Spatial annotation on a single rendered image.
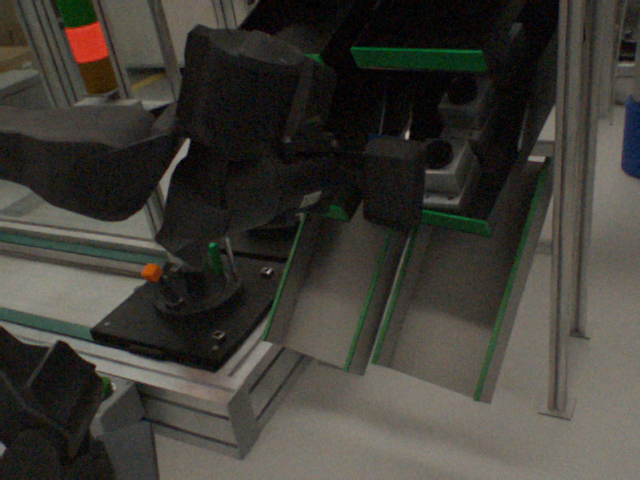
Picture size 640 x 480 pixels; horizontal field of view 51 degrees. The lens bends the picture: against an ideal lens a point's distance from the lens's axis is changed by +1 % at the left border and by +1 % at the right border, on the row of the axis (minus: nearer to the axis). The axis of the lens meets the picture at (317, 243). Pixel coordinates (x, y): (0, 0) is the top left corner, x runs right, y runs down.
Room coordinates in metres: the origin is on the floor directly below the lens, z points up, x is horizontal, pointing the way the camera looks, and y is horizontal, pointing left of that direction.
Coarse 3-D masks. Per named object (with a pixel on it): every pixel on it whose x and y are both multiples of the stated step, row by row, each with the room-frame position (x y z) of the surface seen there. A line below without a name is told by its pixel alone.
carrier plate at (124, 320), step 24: (168, 264) 0.99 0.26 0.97; (240, 264) 0.95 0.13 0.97; (264, 264) 0.94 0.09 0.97; (144, 288) 0.93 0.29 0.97; (264, 288) 0.87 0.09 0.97; (120, 312) 0.87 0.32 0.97; (144, 312) 0.86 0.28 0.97; (240, 312) 0.81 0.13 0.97; (264, 312) 0.81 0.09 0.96; (96, 336) 0.83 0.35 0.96; (120, 336) 0.81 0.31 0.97; (144, 336) 0.80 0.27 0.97; (168, 336) 0.79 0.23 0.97; (192, 336) 0.77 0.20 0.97; (240, 336) 0.76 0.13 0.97; (192, 360) 0.74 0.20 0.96; (216, 360) 0.71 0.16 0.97
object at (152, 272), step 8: (152, 264) 0.82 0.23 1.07; (160, 264) 0.83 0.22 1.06; (144, 272) 0.81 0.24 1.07; (152, 272) 0.80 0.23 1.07; (160, 272) 0.81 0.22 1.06; (152, 280) 0.80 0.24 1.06; (160, 280) 0.81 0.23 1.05; (160, 288) 0.82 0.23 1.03; (168, 288) 0.82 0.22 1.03; (168, 296) 0.82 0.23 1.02; (176, 296) 0.83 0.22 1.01
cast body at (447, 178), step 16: (432, 144) 0.59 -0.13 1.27; (448, 144) 0.59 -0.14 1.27; (464, 144) 0.59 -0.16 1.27; (432, 160) 0.58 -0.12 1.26; (448, 160) 0.57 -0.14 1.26; (464, 160) 0.58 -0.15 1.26; (432, 176) 0.58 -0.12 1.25; (448, 176) 0.57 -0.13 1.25; (464, 176) 0.58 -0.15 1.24; (480, 176) 0.61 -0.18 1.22; (432, 192) 0.59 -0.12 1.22; (448, 192) 0.58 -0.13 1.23; (464, 192) 0.58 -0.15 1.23; (432, 208) 0.58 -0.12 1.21; (448, 208) 0.57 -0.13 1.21; (464, 208) 0.57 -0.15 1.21
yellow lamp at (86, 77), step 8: (80, 64) 1.06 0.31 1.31; (88, 64) 1.05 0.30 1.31; (96, 64) 1.05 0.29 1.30; (104, 64) 1.06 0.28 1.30; (80, 72) 1.06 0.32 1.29; (88, 72) 1.05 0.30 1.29; (96, 72) 1.05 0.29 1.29; (104, 72) 1.06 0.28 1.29; (112, 72) 1.07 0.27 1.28; (88, 80) 1.05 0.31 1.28; (96, 80) 1.05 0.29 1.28; (104, 80) 1.06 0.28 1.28; (112, 80) 1.06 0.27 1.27; (88, 88) 1.06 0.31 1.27; (96, 88) 1.05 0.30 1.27; (104, 88) 1.05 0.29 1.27; (112, 88) 1.06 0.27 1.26
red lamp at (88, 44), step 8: (96, 24) 1.07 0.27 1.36; (72, 32) 1.05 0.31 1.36; (80, 32) 1.05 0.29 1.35; (88, 32) 1.05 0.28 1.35; (96, 32) 1.06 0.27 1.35; (72, 40) 1.06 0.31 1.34; (80, 40) 1.05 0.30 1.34; (88, 40) 1.05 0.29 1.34; (96, 40) 1.06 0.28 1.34; (104, 40) 1.08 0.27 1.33; (72, 48) 1.06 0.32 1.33; (80, 48) 1.05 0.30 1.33; (88, 48) 1.05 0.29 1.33; (96, 48) 1.06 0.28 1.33; (104, 48) 1.07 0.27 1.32; (80, 56) 1.05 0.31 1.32; (88, 56) 1.05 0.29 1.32; (96, 56) 1.05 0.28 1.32; (104, 56) 1.06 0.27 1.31
